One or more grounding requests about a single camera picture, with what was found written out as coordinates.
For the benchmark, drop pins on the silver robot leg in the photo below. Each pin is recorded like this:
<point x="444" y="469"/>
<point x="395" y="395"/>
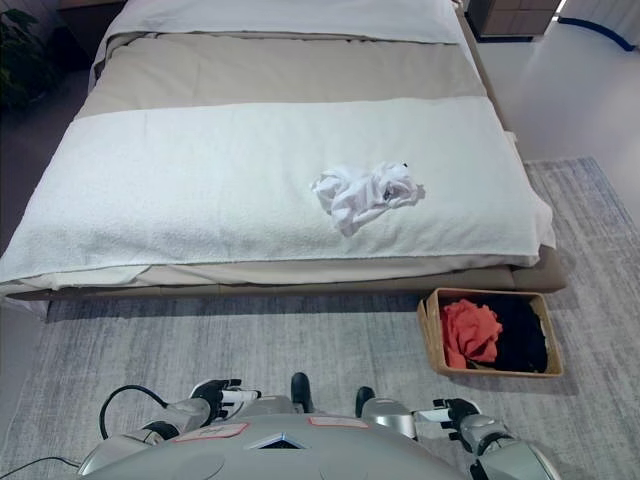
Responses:
<point x="300" y="390"/>
<point x="390" y="412"/>

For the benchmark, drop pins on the grey robot torso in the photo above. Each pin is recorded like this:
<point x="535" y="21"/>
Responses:
<point x="310" y="450"/>

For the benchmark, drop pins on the white pillow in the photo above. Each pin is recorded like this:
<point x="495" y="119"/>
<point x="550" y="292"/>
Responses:
<point x="300" y="15"/>

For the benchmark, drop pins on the woven wicker laundry basket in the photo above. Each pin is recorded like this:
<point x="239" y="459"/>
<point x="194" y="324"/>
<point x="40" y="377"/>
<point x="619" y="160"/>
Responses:
<point x="431" y="325"/>

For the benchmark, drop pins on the red-bordered handwritten label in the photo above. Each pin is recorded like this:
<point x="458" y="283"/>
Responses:
<point x="212" y="431"/>

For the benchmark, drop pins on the silver right robot leg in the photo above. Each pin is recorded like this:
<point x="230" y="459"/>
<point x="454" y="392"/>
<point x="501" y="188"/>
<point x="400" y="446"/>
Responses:
<point x="390" y="412"/>

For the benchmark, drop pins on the white terry blanket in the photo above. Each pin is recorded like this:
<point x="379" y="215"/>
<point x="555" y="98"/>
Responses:
<point x="200" y="190"/>

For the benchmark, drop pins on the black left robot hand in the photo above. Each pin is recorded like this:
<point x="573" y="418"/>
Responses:
<point x="215" y="391"/>

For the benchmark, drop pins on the dark curved floor strip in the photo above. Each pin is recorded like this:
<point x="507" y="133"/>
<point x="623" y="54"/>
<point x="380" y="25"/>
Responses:
<point x="600" y="27"/>

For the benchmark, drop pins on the orange garment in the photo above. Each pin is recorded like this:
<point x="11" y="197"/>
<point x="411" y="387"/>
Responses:
<point x="470" y="330"/>

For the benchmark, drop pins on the silver left robot leg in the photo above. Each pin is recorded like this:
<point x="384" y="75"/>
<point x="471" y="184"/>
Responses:
<point x="300" y="390"/>

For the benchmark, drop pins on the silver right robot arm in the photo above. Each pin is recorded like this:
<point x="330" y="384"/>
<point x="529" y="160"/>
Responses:
<point x="505" y="450"/>

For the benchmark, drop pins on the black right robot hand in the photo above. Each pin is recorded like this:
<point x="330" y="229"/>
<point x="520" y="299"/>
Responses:
<point x="460" y="409"/>

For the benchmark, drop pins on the red-bordered blank label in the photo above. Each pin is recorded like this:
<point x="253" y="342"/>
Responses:
<point x="337" y="421"/>

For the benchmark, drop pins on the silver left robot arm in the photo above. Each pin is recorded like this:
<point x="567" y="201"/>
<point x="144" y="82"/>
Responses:
<point x="182" y="412"/>

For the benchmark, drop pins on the bed with white blanket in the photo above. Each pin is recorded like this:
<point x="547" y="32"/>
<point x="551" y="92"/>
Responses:
<point x="280" y="70"/>

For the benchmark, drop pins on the white garment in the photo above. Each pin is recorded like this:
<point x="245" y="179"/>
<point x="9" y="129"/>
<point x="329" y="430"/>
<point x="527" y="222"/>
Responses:
<point x="367" y="197"/>

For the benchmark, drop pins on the black garment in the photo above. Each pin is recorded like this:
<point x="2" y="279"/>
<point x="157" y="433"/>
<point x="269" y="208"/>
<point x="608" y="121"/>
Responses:
<point x="522" y="335"/>

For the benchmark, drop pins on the brown wooden nightstand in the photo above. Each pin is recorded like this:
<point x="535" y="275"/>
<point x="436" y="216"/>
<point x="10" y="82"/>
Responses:
<point x="510" y="15"/>

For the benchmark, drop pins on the grey striped rug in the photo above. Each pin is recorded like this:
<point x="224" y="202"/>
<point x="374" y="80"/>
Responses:
<point x="250" y="340"/>

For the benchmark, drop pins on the green potted plant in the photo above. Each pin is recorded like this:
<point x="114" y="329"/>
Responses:
<point x="22" y="55"/>

